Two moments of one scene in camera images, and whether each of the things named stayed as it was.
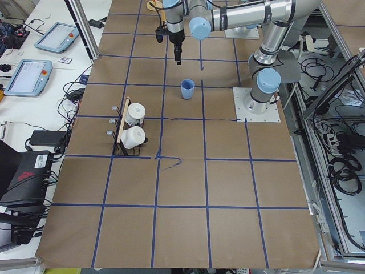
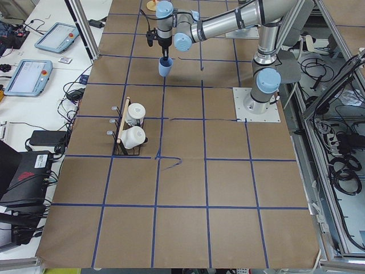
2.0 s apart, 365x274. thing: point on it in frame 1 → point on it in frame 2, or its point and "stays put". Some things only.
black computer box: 27,184 stays put
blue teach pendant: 57,37 stays put
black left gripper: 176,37 → 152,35
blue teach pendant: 29,77 stays put
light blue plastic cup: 187,87 → 165,66
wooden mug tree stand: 154,5 stays put
